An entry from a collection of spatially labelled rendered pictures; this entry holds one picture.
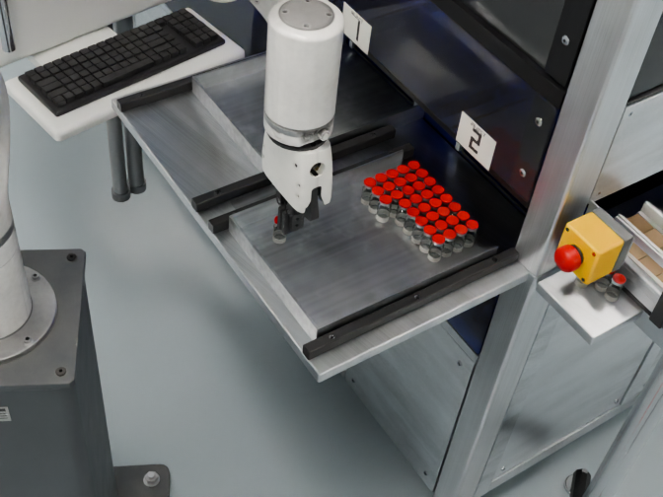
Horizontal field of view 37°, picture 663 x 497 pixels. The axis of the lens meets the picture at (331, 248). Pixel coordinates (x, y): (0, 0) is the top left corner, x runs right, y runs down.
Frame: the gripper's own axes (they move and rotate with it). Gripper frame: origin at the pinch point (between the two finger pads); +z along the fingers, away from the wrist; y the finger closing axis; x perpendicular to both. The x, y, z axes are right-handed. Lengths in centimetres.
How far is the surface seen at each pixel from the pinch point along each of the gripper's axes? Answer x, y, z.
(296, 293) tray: -4.5, 3.5, 21.9
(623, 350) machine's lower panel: -79, -12, 68
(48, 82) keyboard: 7, 75, 27
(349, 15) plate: -39, 43, 7
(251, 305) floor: -35, 66, 110
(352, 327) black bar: -7.4, -7.3, 20.1
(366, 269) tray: -16.7, 2.3, 21.9
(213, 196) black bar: -2.6, 26.3, 20.1
